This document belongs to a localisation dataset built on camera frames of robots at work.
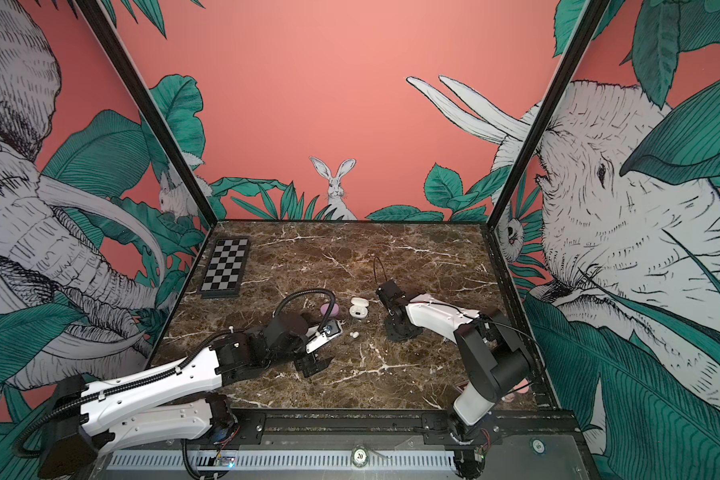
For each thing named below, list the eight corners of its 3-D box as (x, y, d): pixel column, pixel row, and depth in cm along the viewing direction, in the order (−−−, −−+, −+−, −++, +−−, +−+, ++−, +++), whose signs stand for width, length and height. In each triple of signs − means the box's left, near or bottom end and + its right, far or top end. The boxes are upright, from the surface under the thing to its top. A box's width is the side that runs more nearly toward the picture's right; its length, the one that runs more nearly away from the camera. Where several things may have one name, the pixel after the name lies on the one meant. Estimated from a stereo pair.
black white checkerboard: (202, 299, 100) (197, 293, 97) (219, 245, 115) (215, 238, 112) (238, 297, 101) (234, 291, 97) (250, 243, 116) (247, 236, 113)
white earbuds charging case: (349, 318, 96) (349, 313, 94) (350, 302, 100) (350, 297, 97) (368, 318, 96) (368, 313, 94) (368, 302, 100) (368, 297, 97)
